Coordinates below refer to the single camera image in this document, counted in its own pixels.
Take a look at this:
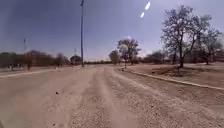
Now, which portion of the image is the small round tree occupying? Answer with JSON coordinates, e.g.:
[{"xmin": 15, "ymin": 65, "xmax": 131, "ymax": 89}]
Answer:
[{"xmin": 108, "ymin": 49, "xmax": 121, "ymax": 66}]

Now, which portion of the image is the leafy tree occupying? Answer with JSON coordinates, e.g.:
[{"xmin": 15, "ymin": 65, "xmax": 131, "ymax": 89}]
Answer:
[{"xmin": 117, "ymin": 38, "xmax": 142, "ymax": 66}]

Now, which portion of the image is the dark low tree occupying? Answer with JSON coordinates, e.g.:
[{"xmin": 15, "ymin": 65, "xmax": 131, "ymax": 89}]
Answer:
[{"xmin": 69, "ymin": 54, "xmax": 83, "ymax": 66}]

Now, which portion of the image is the brown gravel dirt road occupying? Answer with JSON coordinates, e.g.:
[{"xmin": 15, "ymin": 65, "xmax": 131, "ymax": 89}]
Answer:
[{"xmin": 0, "ymin": 64, "xmax": 224, "ymax": 128}]

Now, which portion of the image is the tall thin pole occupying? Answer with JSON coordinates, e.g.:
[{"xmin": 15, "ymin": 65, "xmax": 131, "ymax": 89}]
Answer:
[{"xmin": 79, "ymin": 0, "xmax": 85, "ymax": 68}]

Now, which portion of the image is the large bare tree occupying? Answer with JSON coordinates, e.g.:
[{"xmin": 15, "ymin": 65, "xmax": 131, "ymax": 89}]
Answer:
[{"xmin": 160, "ymin": 4, "xmax": 212, "ymax": 69}]

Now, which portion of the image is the row of trees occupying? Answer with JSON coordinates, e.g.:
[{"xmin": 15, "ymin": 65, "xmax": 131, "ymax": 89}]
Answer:
[{"xmin": 0, "ymin": 49, "xmax": 70, "ymax": 71}]

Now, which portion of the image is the bare dirt field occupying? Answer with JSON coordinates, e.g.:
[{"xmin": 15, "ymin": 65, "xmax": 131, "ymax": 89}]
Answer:
[{"xmin": 124, "ymin": 62, "xmax": 224, "ymax": 89}]

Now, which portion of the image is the pale kerb strip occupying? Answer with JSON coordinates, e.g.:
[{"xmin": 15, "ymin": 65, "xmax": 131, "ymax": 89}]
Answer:
[{"xmin": 0, "ymin": 67, "xmax": 59, "ymax": 79}]

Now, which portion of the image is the thin distant pole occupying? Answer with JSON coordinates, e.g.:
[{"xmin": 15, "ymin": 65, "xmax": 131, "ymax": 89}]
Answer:
[{"xmin": 22, "ymin": 38, "xmax": 27, "ymax": 55}]

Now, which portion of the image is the bare thin tree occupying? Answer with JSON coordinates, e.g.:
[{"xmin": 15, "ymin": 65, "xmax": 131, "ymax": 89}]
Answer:
[{"xmin": 199, "ymin": 29, "xmax": 224, "ymax": 66}]

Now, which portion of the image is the low building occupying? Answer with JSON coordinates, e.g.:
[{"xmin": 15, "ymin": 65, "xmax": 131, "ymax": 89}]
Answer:
[{"xmin": 191, "ymin": 48, "xmax": 224, "ymax": 64}]

